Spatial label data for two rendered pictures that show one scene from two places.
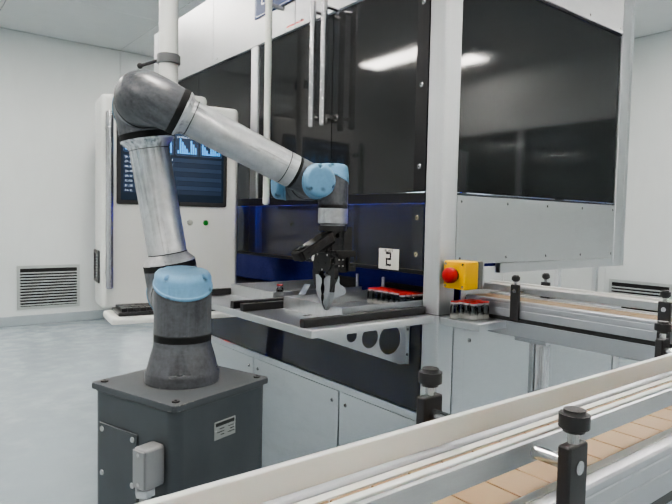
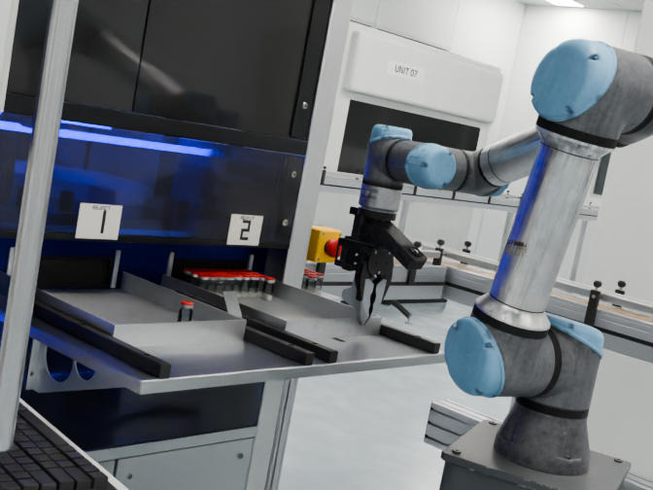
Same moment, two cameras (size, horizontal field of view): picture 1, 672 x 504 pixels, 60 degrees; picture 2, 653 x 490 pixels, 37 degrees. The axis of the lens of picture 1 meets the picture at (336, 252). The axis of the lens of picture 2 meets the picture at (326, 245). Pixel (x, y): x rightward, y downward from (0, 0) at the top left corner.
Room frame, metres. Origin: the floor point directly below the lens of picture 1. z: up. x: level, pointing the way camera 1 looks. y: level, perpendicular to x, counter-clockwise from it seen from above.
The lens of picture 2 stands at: (1.87, 1.72, 1.25)
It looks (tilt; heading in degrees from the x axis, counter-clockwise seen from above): 7 degrees down; 259
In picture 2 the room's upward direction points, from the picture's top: 10 degrees clockwise
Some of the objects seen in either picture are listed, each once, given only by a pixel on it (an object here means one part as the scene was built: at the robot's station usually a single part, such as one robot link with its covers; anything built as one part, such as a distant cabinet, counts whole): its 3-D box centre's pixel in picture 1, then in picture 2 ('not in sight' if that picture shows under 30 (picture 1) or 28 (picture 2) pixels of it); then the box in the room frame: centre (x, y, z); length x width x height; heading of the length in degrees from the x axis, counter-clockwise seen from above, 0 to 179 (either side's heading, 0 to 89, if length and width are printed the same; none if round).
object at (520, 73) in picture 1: (548, 104); not in sight; (1.84, -0.65, 1.50); 0.85 x 0.01 x 0.59; 128
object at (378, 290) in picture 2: (335, 292); (365, 297); (1.45, 0.00, 0.95); 0.06 x 0.03 x 0.09; 128
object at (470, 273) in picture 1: (462, 274); (318, 243); (1.50, -0.33, 0.99); 0.08 x 0.07 x 0.07; 128
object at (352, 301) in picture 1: (360, 303); (269, 303); (1.62, -0.07, 0.90); 0.34 x 0.26 x 0.04; 128
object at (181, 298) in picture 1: (182, 299); (558, 357); (1.20, 0.32, 0.96); 0.13 x 0.12 x 0.14; 22
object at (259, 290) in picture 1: (296, 290); (119, 304); (1.89, 0.13, 0.90); 0.34 x 0.26 x 0.04; 128
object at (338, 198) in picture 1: (332, 186); (388, 157); (1.46, 0.01, 1.21); 0.09 x 0.08 x 0.11; 112
